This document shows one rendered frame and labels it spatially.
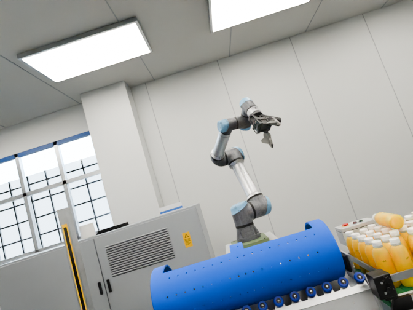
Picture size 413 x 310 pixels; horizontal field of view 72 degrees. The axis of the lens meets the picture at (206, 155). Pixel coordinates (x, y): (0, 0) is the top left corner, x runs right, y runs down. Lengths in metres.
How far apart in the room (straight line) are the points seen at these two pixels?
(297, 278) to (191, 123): 3.22
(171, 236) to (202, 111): 2.07
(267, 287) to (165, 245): 1.72
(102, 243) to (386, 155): 3.89
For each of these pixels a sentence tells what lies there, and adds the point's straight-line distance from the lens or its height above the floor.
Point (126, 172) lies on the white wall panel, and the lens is 4.07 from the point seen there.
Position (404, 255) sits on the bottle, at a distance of 1.51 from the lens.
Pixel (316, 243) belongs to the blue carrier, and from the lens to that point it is 1.43.
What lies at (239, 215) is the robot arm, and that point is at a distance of 1.80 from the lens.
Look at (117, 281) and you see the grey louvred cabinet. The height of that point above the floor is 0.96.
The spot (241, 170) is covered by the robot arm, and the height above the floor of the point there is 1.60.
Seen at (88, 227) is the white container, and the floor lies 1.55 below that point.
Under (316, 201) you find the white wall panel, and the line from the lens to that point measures 4.36.
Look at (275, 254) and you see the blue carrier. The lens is 1.40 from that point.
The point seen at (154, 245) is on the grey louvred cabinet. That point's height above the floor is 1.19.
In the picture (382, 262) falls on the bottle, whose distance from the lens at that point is 1.52.
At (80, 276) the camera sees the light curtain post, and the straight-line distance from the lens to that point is 2.07.
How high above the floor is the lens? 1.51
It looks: 7 degrees up
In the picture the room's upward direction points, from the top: 17 degrees counter-clockwise
